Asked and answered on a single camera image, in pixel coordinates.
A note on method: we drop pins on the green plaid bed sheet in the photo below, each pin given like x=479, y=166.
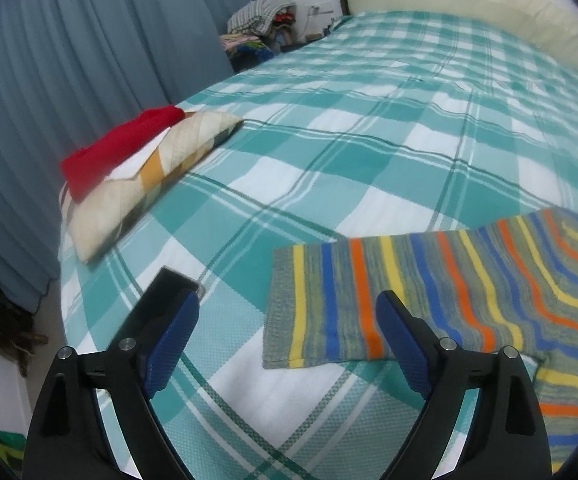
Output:
x=349, y=150

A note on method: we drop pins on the green yellow bag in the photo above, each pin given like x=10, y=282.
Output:
x=4, y=450

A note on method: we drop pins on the pile of clothes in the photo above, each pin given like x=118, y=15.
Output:
x=259, y=25

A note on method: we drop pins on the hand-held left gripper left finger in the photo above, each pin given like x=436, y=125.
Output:
x=174, y=340

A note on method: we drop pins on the cream headboard cushion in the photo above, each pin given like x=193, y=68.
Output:
x=469, y=5

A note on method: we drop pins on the striped knit sweater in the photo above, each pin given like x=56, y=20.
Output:
x=419, y=295

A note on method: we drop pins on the dark bundle on floor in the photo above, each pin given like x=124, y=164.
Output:
x=4, y=320

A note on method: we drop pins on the beige patterned pillow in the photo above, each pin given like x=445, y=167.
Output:
x=169, y=160

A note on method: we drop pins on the black phone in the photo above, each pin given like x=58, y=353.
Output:
x=171, y=280

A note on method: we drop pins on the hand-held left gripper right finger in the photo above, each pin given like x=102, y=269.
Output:
x=404, y=345

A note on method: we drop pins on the red cloth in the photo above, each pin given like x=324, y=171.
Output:
x=114, y=150

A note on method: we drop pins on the blue-grey curtain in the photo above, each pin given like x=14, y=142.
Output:
x=84, y=60

